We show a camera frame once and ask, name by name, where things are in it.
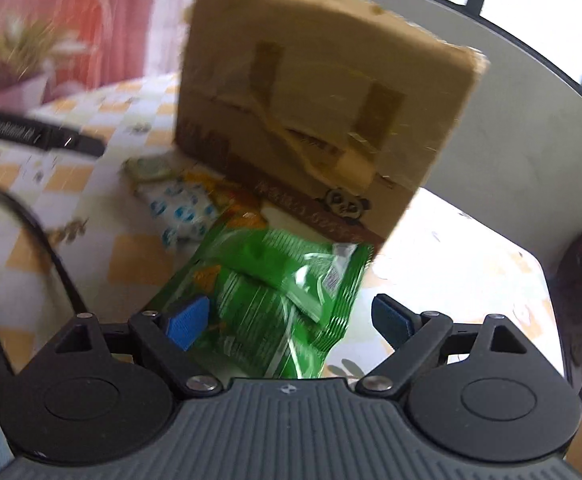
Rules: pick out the red printed backdrop curtain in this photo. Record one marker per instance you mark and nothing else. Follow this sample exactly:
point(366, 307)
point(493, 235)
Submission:
point(50, 49)

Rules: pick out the bright green snack bag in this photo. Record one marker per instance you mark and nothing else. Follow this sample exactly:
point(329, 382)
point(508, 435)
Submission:
point(278, 303)

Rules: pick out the white blue snack packet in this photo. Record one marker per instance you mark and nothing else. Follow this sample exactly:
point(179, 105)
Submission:
point(183, 211)

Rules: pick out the green pineapple cake packet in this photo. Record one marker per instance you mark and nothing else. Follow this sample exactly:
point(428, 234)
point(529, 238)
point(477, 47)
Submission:
point(148, 169)

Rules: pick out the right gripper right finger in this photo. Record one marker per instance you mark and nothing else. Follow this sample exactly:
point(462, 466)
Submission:
point(420, 343)

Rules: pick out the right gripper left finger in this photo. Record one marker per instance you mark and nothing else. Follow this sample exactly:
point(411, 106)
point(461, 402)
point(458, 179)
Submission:
point(159, 341)

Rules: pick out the brown cardboard box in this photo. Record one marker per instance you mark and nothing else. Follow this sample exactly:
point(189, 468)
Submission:
point(334, 111)

